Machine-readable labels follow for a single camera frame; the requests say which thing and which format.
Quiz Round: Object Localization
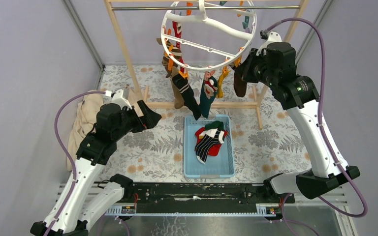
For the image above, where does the dark brown sock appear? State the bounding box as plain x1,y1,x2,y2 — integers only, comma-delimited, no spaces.
233,71,247,97

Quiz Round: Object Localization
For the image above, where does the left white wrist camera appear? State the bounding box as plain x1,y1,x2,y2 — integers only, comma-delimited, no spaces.
104,88,132,109

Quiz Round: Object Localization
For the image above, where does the dark green sock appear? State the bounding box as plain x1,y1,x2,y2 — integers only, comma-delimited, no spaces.
205,120,224,131

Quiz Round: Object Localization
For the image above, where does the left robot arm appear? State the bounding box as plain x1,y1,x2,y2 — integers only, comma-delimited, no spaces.
30,100,161,236

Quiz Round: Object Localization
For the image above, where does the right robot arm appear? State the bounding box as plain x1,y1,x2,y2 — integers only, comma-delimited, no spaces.
236,42,360,203

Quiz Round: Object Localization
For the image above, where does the black sock with beige stripes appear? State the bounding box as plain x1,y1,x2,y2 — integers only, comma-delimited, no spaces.
172,75,201,120

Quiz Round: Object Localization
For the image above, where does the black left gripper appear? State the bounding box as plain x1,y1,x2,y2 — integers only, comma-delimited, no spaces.
112,100,162,142

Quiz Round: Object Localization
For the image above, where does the light blue plastic basket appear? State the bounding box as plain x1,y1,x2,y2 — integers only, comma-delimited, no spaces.
184,115,236,178

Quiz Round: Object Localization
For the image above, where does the beige crumpled cloth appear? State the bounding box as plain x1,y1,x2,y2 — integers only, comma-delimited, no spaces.
66,86,142,172

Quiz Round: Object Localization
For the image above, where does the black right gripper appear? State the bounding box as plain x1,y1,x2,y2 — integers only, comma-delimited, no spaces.
235,48,277,89

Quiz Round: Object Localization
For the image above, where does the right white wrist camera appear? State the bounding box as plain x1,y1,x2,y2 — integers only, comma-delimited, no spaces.
256,31,282,56

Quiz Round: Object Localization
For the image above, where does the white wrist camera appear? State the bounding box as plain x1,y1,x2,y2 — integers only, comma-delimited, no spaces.
256,31,282,56
104,88,132,109

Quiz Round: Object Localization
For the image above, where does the white round clip hanger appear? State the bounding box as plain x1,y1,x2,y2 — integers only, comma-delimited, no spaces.
157,0,257,71

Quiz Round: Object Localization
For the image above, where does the black striped sock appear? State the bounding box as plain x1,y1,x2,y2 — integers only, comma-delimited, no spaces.
195,129,225,164

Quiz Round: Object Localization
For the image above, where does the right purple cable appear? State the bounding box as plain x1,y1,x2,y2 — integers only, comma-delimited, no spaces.
260,17,369,218

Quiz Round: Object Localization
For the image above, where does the wooden drying rack frame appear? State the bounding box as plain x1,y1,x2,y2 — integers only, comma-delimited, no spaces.
103,0,309,131

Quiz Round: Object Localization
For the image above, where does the tan brown sock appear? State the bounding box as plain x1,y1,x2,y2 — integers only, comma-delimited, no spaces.
161,41,184,109

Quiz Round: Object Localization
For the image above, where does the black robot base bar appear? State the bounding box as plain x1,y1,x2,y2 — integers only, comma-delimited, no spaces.
107,174,296,215

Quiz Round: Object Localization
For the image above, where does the dark teal sock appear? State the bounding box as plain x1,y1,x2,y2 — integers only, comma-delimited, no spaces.
199,76,218,118

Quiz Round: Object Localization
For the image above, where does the mustard yellow sock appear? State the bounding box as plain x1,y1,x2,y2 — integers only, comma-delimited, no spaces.
216,67,230,99

